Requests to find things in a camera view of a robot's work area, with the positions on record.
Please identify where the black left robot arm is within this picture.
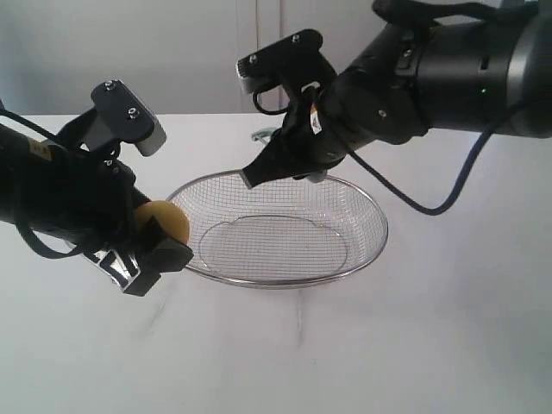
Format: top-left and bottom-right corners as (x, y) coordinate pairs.
(1, 126), (194, 297)

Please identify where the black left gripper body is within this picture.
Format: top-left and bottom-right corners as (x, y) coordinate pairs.
(47, 150), (152, 294)

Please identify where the teal vegetable peeler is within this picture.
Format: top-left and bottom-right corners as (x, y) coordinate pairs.
(251, 128), (277, 145)

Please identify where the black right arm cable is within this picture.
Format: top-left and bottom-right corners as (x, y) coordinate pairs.
(252, 81), (536, 216)

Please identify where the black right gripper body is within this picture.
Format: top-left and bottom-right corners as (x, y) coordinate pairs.
(266, 81), (345, 181)

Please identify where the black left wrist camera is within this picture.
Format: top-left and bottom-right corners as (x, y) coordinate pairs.
(56, 79), (166, 157)

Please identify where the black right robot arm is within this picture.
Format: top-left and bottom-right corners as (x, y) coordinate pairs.
(236, 1), (551, 188)

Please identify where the yellow lemon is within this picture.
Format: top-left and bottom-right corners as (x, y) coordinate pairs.
(134, 200), (191, 244)

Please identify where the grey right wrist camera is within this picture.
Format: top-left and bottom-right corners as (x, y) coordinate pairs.
(235, 28), (336, 95)

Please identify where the metal wire mesh basket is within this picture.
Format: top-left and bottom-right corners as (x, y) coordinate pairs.
(167, 170), (389, 290)

